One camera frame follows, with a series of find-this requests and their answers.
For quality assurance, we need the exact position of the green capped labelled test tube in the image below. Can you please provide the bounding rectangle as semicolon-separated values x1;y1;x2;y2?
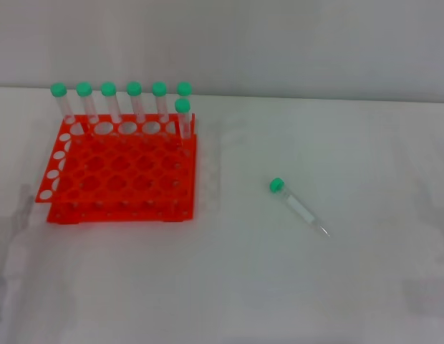
269;176;332;239

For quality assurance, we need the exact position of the orange plastic test tube rack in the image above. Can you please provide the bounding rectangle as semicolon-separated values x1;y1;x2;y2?
34;113;198;225

